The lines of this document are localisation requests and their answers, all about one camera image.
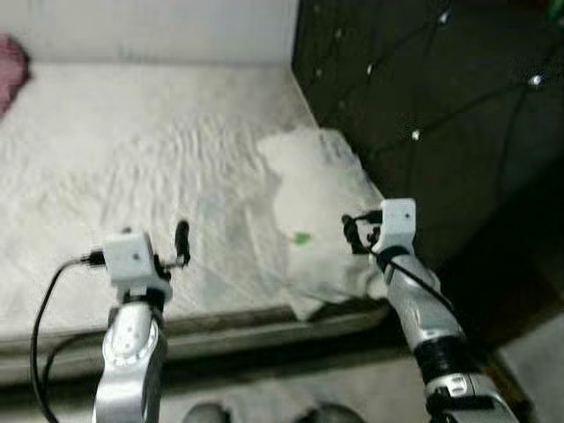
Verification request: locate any grey bed base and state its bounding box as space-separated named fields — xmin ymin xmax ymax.
xmin=0 ymin=304 xmax=393 ymax=389

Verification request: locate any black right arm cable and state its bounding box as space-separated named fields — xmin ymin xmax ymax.
xmin=348 ymin=210 xmax=459 ymax=314

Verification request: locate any white quilted mattress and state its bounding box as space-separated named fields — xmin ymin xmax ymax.
xmin=0 ymin=60 xmax=389 ymax=340

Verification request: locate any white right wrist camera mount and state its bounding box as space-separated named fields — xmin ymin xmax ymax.
xmin=379 ymin=198 xmax=417 ymax=258

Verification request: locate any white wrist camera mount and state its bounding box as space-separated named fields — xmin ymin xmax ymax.
xmin=379 ymin=198 xmax=417 ymax=258
xmin=102 ymin=231 xmax=174 ymax=302

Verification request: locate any grey robot leg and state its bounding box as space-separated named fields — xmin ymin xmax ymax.
xmin=295 ymin=401 xmax=367 ymax=423
xmin=181 ymin=401 xmax=232 ymax=423

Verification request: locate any purple blanket with cartoon print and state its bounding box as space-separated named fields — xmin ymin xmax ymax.
xmin=0 ymin=33 xmax=30 ymax=115

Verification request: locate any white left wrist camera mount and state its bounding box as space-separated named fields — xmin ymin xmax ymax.
xmin=102 ymin=231 xmax=174 ymax=302

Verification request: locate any white pillow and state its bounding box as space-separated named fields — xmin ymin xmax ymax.
xmin=256 ymin=128 xmax=393 ymax=323

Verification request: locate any dark tufted headboard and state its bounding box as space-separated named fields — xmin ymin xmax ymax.
xmin=291 ymin=0 xmax=564 ymax=327

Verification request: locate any grey left robot leg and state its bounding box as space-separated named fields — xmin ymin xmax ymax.
xmin=181 ymin=401 xmax=232 ymax=423

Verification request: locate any grey right robot leg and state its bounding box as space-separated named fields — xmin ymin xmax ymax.
xmin=295 ymin=401 xmax=367 ymax=423

